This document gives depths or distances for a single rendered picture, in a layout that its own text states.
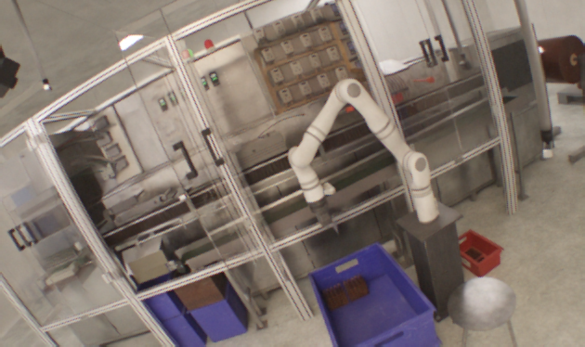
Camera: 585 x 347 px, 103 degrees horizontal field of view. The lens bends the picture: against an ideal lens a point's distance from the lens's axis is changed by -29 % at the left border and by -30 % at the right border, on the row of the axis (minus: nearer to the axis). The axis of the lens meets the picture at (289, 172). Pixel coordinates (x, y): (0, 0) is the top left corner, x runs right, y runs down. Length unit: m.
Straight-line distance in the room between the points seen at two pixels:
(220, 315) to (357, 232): 1.05
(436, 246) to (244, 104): 1.42
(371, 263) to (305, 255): 0.58
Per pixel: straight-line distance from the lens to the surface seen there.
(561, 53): 2.94
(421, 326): 1.27
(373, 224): 2.15
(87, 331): 2.95
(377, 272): 1.75
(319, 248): 2.12
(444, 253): 1.53
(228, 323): 2.13
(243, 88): 2.07
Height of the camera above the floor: 1.34
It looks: 16 degrees down
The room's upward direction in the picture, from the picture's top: 23 degrees counter-clockwise
